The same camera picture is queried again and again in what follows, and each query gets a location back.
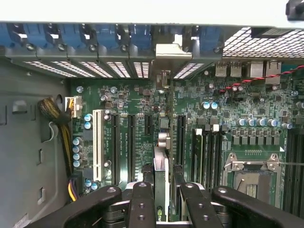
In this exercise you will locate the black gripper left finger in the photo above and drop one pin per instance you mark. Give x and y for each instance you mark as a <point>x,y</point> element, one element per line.
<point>142,204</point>

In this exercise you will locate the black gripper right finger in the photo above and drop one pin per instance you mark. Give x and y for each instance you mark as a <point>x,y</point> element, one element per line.
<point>199,209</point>

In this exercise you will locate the black RAM slot bank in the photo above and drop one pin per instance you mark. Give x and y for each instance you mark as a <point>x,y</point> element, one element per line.
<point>294,171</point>
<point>206,156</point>

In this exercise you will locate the long black expansion slot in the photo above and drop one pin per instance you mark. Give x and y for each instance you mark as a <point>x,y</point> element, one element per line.
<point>116,147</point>
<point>181,140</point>
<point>131,147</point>

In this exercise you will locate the CPU socket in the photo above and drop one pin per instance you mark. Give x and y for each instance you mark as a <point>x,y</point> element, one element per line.
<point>251,164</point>

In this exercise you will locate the white expansion slot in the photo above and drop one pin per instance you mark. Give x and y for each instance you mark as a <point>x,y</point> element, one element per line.
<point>97,147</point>

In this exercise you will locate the short black expansion slot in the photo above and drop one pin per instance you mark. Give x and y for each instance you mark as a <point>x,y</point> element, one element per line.
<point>148,124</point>

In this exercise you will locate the thin socket locking lever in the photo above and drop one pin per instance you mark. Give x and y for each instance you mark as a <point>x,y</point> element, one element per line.
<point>292,164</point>

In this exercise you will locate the green motherboard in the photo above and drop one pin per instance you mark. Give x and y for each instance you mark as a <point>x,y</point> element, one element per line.
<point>133,95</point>

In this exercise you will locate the white power connector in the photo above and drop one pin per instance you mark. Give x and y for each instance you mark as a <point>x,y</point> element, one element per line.
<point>74,107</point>

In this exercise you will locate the open grey PC case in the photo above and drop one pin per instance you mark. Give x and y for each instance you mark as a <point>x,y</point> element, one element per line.
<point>28,142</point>

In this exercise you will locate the metal USB port block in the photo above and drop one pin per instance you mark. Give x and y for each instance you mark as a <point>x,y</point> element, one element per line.
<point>228,69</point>

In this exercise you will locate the metal network port block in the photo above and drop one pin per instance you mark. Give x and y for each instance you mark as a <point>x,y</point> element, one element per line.
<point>266,71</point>

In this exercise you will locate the blue slot retention clip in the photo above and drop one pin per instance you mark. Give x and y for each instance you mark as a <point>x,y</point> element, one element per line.
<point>211,38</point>
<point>35,35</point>
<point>107,36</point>
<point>6,35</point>
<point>70,35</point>
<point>141,36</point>

